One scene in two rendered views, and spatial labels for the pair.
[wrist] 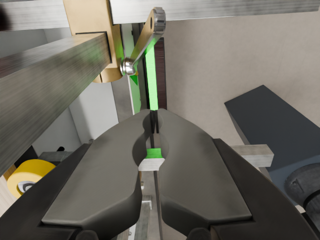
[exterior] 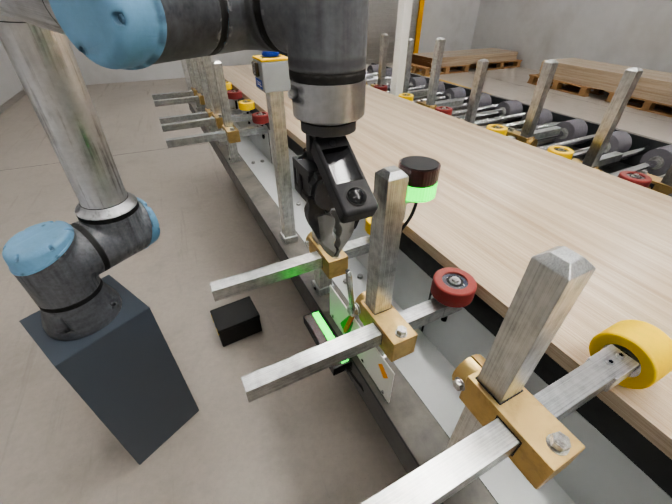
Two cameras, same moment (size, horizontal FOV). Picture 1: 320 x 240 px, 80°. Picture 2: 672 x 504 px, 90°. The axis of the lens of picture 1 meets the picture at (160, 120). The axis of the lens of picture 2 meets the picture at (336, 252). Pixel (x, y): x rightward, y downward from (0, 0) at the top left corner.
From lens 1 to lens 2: 0.43 m
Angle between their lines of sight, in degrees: 27
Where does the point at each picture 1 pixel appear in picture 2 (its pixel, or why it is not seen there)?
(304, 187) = (104, 300)
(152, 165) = (307, 257)
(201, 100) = (235, 400)
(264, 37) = not seen: outside the picture
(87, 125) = not seen: hidden behind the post
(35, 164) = not seen: hidden behind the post
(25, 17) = (423, 307)
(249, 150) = (231, 290)
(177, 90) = (277, 400)
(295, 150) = (114, 345)
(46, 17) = (411, 312)
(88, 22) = (386, 315)
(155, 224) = (268, 220)
